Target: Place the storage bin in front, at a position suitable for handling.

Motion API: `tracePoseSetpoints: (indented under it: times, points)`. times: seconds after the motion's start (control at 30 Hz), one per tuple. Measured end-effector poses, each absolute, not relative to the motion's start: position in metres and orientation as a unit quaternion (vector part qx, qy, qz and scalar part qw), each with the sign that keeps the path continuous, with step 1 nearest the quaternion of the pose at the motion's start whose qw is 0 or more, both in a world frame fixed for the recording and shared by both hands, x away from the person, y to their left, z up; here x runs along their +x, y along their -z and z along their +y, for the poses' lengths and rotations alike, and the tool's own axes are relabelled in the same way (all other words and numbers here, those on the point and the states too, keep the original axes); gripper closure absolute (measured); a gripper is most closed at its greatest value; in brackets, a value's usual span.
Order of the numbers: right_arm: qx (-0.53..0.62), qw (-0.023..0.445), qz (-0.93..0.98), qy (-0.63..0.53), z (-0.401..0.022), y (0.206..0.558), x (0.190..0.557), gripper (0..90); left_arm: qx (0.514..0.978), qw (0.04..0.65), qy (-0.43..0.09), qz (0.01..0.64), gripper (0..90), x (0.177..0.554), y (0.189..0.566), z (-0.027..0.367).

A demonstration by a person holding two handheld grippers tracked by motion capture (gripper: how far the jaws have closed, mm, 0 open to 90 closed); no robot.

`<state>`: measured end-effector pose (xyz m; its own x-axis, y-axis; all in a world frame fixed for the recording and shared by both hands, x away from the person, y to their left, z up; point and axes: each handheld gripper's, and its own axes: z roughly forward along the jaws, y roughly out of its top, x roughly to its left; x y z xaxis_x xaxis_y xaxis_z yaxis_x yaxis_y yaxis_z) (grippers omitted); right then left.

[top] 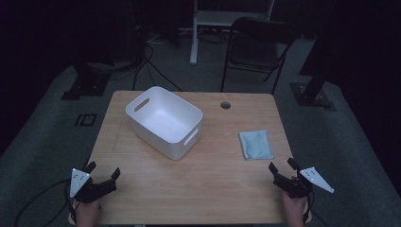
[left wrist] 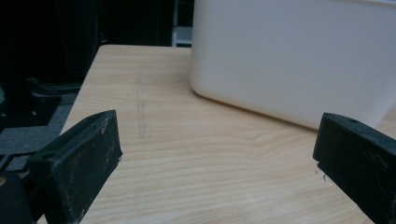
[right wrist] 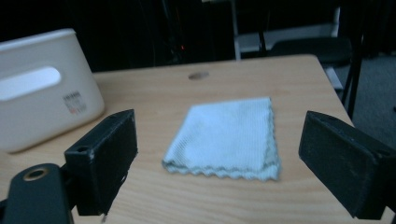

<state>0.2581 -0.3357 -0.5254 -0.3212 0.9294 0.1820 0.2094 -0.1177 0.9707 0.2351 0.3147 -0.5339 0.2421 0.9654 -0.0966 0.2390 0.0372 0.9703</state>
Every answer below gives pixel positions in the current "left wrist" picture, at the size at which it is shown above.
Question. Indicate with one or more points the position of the black stand base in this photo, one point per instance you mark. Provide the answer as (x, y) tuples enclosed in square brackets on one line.
[(25, 109)]

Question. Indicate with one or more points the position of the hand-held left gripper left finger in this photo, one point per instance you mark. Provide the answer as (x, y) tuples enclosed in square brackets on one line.
[(77, 161)]

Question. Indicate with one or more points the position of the white metal desk frame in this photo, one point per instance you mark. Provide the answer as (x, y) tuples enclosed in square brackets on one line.
[(182, 34)]

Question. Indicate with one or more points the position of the white plastic bin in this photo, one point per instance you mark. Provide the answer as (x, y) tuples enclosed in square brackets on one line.
[(289, 56)]

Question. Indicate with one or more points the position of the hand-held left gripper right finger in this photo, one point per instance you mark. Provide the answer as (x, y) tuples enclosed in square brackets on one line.
[(358, 158)]

